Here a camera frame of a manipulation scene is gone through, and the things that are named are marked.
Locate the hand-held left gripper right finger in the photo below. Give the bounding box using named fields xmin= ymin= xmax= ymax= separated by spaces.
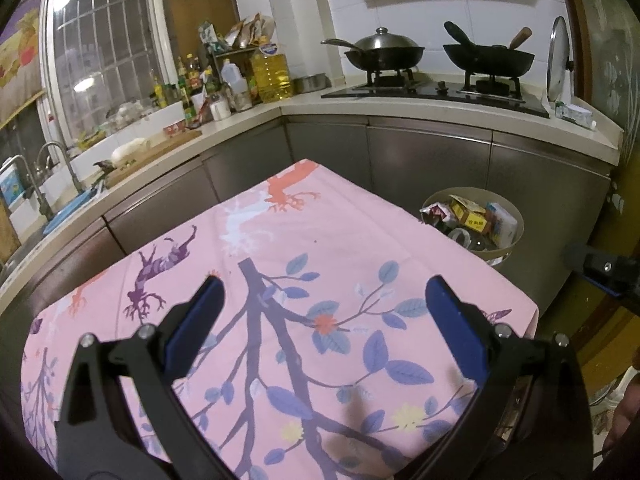
xmin=395 ymin=275 xmax=596 ymax=480

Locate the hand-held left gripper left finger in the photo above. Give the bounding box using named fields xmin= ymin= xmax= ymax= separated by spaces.
xmin=55 ymin=275 xmax=236 ymax=480

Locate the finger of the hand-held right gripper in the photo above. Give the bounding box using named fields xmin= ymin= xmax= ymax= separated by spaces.
xmin=564 ymin=241 xmax=640 ymax=308

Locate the beige round trash bin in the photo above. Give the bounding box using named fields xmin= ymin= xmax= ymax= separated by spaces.
xmin=419 ymin=187 xmax=525 ymax=267

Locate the silver wrapper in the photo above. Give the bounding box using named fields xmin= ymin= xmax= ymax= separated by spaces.
xmin=422 ymin=202 xmax=453 ymax=231

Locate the small white packet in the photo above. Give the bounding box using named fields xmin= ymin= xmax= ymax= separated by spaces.
xmin=555 ymin=102 xmax=598 ymax=132

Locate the pink printed tablecloth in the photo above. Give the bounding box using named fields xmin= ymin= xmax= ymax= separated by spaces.
xmin=20 ymin=159 xmax=541 ymax=480

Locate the blue sink mat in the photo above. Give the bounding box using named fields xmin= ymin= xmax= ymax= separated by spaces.
xmin=42 ymin=187 xmax=104 ymax=235

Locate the wooden cutting board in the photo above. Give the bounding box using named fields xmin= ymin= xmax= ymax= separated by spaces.
xmin=95 ymin=130 xmax=203 ymax=188

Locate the white radish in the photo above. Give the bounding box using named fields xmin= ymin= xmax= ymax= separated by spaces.
xmin=110 ymin=138 xmax=151 ymax=166

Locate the glass sliding door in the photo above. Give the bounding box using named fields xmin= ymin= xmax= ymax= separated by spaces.
xmin=565 ymin=0 xmax=640 ymax=171

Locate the white rectangular tub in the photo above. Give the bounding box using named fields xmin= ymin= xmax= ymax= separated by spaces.
xmin=70 ymin=100 xmax=186 ymax=162

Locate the glass pot lid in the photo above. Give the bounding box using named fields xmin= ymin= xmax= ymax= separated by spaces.
xmin=546 ymin=16 xmax=575 ymax=108

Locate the steel kitchen faucet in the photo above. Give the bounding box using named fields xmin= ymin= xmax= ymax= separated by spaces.
xmin=0 ymin=155 xmax=53 ymax=222
xmin=35 ymin=141 xmax=87 ymax=197

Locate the black frying pan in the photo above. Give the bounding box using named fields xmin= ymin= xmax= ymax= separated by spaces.
xmin=442 ymin=21 xmax=536 ymax=77

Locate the black gas stove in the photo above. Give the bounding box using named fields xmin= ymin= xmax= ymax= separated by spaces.
xmin=321 ymin=67 xmax=551 ymax=118

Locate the row of sauce bottles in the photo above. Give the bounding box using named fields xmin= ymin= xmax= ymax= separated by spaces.
xmin=150 ymin=52 xmax=217 ymax=126

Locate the white plastic jug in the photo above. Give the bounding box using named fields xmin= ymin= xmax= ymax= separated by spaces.
xmin=220 ymin=58 xmax=249 ymax=111

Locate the large cooking oil bottle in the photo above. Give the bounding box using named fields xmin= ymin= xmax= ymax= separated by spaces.
xmin=250 ymin=42 xmax=293 ymax=103

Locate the small steel bowl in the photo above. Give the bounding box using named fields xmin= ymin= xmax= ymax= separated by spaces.
xmin=292 ymin=72 xmax=328 ymax=94

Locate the wok with steel lid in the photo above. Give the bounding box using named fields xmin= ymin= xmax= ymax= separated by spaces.
xmin=321 ymin=27 xmax=426 ymax=71

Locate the rack of food packets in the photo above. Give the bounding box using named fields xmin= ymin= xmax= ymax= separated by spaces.
xmin=200 ymin=14 xmax=277 ymax=61

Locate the barred window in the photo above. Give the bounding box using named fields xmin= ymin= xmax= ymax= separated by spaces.
xmin=45 ymin=0 xmax=171 ymax=128

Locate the tall wooden board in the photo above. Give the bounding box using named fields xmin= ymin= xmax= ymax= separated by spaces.
xmin=167 ymin=0 xmax=238 ymax=61

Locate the fruit print wall poster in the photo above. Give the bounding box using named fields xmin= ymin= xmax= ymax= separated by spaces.
xmin=0 ymin=7 xmax=47 ymax=127

